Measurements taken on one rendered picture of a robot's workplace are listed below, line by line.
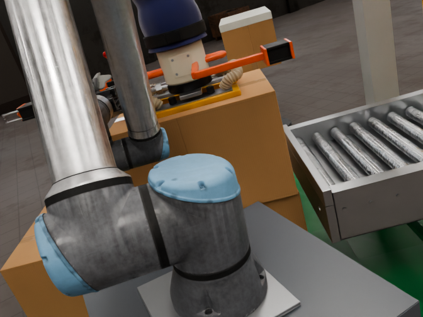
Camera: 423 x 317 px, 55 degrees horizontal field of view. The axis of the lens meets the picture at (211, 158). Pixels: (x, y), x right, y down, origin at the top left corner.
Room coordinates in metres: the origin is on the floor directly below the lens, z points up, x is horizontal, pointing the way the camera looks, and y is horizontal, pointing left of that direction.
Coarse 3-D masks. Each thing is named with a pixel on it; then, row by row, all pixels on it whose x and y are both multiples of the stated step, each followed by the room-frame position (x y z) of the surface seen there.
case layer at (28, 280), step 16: (272, 208) 1.30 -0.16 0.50; (288, 208) 1.30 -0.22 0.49; (32, 224) 1.72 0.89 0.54; (304, 224) 1.29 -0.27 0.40; (32, 240) 1.56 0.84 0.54; (16, 256) 1.46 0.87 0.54; (32, 256) 1.42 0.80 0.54; (16, 272) 1.38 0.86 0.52; (32, 272) 1.37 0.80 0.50; (16, 288) 1.38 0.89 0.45; (32, 288) 1.38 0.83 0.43; (48, 288) 1.37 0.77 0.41; (32, 304) 1.38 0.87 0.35; (48, 304) 1.37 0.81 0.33; (64, 304) 1.37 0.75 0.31; (80, 304) 1.37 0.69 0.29
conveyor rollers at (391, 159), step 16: (416, 112) 1.65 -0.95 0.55; (336, 128) 1.74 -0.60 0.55; (352, 128) 1.71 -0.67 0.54; (384, 128) 1.59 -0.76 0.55; (400, 128) 1.60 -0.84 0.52; (416, 128) 1.49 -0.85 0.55; (304, 144) 1.68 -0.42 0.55; (320, 144) 1.64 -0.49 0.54; (352, 144) 1.53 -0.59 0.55; (368, 144) 1.52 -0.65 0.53; (400, 144) 1.42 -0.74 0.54; (336, 160) 1.43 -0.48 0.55; (368, 160) 1.35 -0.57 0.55; (384, 160) 1.37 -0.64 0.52; (400, 160) 1.28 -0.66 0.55; (416, 160) 1.29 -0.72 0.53; (352, 176) 1.27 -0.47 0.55
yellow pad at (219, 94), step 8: (208, 88) 1.39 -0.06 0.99; (232, 88) 1.39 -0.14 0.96; (200, 96) 1.40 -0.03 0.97; (208, 96) 1.37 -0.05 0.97; (216, 96) 1.35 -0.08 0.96; (224, 96) 1.35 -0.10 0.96; (232, 96) 1.34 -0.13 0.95; (168, 104) 1.42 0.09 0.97; (176, 104) 1.39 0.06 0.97; (184, 104) 1.37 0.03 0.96; (192, 104) 1.36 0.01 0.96; (200, 104) 1.35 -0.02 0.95; (160, 112) 1.37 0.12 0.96; (168, 112) 1.36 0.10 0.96; (176, 112) 1.36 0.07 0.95
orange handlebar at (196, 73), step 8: (208, 56) 1.47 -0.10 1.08; (216, 56) 1.46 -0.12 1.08; (224, 56) 1.47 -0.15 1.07; (248, 56) 1.23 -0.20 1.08; (256, 56) 1.21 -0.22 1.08; (192, 64) 1.40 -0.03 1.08; (224, 64) 1.22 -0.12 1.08; (232, 64) 1.22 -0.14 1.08; (240, 64) 1.22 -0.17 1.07; (152, 72) 1.49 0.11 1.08; (160, 72) 1.48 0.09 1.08; (192, 72) 1.24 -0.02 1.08; (200, 72) 1.23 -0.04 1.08; (208, 72) 1.22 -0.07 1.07; (216, 72) 1.22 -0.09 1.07; (104, 88) 1.50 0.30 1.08
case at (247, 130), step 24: (240, 96) 1.33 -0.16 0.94; (264, 96) 1.28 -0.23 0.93; (120, 120) 1.50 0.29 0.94; (168, 120) 1.31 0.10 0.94; (192, 120) 1.30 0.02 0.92; (216, 120) 1.30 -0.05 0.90; (240, 120) 1.29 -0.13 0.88; (264, 120) 1.28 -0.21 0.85; (192, 144) 1.31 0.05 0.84; (216, 144) 1.30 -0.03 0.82; (240, 144) 1.29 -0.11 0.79; (264, 144) 1.28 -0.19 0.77; (144, 168) 1.32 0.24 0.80; (240, 168) 1.29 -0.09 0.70; (264, 168) 1.28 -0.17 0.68; (288, 168) 1.28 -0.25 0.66; (240, 192) 1.29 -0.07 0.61; (264, 192) 1.29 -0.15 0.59; (288, 192) 1.28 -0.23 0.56
